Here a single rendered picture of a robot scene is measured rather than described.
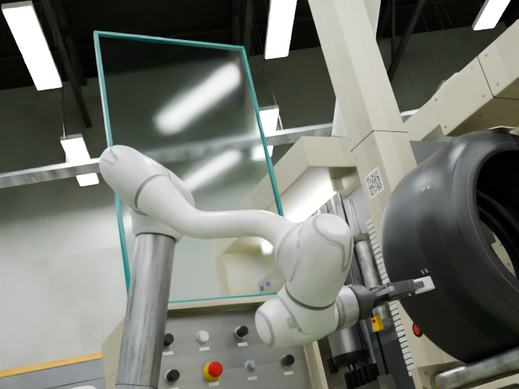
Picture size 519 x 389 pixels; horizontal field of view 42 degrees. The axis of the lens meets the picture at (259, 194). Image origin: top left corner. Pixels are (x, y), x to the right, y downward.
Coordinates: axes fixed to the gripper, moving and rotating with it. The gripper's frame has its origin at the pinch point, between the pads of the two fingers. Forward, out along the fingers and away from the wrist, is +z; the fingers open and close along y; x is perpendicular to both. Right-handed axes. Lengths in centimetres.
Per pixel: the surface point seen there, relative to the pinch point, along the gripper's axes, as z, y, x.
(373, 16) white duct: 73, 46, -112
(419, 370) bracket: 10.0, 23.2, 16.6
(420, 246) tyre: 3.5, -1.5, -8.3
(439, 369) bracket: 16.2, 23.2, 18.1
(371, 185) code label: 28, 34, -38
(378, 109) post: 36, 26, -60
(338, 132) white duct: 62, 78, -80
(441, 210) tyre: 6.5, -9.1, -13.6
